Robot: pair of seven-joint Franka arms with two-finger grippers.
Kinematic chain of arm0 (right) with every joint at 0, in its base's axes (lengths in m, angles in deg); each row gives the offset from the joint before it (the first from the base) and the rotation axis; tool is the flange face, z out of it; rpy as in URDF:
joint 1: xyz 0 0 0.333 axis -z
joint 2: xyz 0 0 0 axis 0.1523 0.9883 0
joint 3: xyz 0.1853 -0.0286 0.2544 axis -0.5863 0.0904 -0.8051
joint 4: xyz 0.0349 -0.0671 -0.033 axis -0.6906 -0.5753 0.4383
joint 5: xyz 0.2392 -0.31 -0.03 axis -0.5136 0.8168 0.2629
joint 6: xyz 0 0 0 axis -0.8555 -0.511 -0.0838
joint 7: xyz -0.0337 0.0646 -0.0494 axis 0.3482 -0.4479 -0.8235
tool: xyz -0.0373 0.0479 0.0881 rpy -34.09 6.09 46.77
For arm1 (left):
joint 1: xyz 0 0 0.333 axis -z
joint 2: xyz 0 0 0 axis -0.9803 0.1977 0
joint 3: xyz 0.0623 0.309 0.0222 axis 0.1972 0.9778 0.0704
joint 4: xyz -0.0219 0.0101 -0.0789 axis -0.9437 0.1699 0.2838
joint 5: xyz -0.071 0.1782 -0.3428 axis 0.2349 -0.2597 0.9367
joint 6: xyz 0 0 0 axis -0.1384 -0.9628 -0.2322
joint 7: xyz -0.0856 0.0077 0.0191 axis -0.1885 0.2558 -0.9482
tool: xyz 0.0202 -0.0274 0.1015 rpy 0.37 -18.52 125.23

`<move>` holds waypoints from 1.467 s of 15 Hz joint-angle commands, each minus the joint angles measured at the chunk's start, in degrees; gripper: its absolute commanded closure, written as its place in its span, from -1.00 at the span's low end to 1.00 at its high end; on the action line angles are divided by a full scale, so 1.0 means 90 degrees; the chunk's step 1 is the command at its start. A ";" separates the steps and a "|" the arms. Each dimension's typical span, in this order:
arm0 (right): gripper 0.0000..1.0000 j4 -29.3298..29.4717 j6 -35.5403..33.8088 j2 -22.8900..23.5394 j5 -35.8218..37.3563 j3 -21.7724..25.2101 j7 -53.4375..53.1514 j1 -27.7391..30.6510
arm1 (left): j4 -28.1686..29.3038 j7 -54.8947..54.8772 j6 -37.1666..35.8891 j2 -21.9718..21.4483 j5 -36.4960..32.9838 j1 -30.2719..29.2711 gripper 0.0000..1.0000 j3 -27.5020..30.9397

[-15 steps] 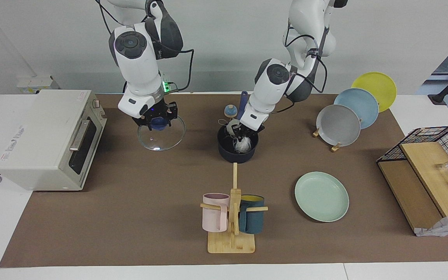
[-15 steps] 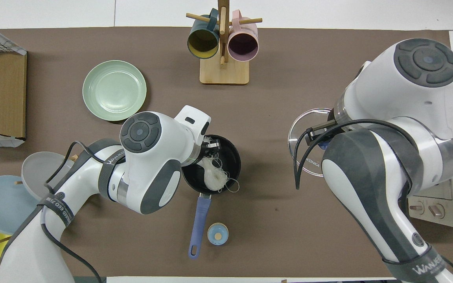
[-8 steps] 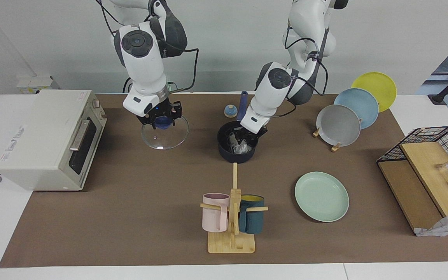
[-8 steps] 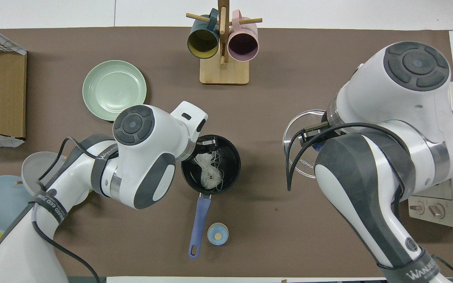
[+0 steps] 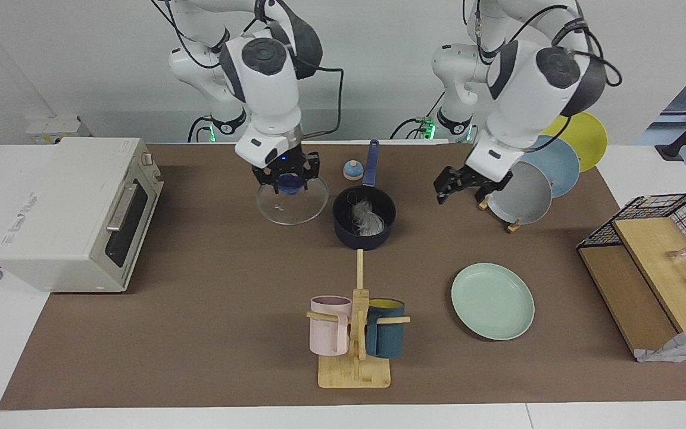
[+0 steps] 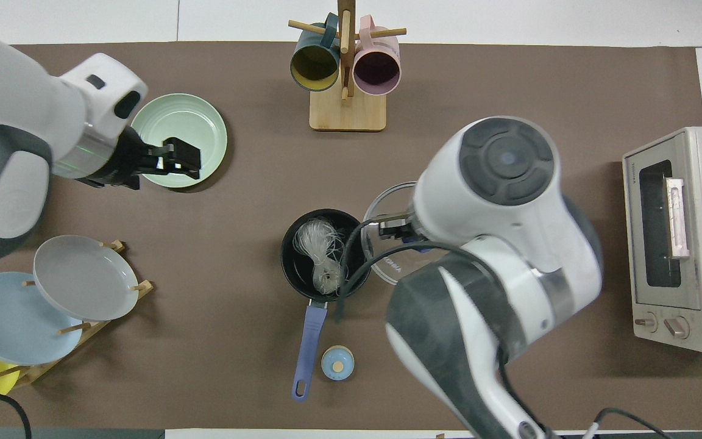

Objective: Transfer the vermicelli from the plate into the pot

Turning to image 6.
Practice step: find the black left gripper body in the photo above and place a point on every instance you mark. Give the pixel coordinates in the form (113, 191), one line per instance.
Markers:
(128, 161)

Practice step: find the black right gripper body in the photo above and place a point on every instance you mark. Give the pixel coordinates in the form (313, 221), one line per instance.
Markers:
(397, 228)

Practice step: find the glass lid with blue knob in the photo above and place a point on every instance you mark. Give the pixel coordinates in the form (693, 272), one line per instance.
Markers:
(393, 201)

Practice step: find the white vermicelli bundle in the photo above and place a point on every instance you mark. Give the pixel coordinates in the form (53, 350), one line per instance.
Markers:
(320, 250)

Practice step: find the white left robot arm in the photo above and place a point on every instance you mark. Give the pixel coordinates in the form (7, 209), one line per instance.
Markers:
(10, 110)

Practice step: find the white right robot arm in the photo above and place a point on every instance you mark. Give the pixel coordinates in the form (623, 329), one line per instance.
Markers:
(509, 244)

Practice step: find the mint green plate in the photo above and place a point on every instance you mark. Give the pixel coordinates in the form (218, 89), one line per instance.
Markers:
(186, 119)

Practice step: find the wooden plate rack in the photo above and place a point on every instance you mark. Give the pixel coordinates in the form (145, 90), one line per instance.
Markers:
(141, 286)

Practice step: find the gray plate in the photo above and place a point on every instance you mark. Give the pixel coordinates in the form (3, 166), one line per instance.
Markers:
(83, 277)

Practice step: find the light blue plate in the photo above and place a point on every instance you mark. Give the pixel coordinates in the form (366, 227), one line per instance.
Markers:
(10, 323)

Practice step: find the brown table mat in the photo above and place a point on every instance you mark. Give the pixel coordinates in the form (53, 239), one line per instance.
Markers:
(241, 152)

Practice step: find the dark blue saucepan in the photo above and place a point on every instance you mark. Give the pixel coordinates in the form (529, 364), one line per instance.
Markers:
(302, 274)

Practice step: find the wooden mug tree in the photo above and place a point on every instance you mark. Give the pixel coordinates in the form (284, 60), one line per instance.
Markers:
(348, 113)

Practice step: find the teal mug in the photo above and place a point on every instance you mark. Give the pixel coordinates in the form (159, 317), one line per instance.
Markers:
(314, 67)

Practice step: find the pink mug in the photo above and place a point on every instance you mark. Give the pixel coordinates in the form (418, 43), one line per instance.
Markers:
(376, 70)

